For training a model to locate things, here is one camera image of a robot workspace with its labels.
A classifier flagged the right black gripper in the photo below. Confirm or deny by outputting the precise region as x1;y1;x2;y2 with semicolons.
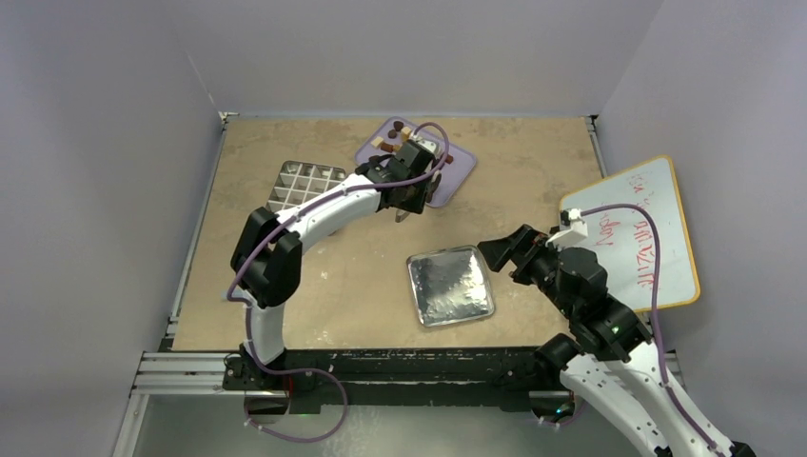
476;225;578;318

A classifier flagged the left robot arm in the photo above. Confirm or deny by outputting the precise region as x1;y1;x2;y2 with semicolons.
226;137;449;389

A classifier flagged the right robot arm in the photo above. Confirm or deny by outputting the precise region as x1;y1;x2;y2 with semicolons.
477;225;754;456

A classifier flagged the purple plastic tray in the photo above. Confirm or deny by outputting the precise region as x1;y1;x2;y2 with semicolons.
354;116;477;209

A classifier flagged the silver metal box lid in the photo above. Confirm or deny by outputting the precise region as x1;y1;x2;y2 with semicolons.
406;245;496;328

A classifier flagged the yellow framed whiteboard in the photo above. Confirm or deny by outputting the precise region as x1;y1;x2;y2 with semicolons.
560;155;700;312

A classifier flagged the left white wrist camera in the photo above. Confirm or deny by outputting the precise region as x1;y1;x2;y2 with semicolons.
416;138;441;156

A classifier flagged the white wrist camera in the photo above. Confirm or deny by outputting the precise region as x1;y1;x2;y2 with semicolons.
416;138;441;156
546;209;588;250

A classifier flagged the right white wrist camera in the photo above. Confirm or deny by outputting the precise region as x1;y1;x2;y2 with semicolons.
546;209;588;250

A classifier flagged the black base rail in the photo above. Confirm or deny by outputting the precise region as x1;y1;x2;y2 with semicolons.
128;345;685;418

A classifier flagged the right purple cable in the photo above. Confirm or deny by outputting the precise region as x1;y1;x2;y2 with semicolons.
577;203;733;457

